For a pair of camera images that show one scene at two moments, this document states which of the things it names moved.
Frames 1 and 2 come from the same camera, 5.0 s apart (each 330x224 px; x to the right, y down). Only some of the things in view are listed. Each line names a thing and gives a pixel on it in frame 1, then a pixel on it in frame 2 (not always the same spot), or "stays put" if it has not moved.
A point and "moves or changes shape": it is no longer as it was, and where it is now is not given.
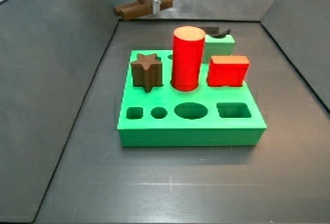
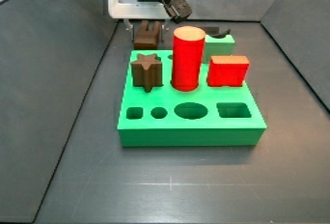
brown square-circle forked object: [136, 9] moves or changes shape
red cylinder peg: [187, 57] stays put
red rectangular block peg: [227, 70] stays put
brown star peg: [147, 71] stays put
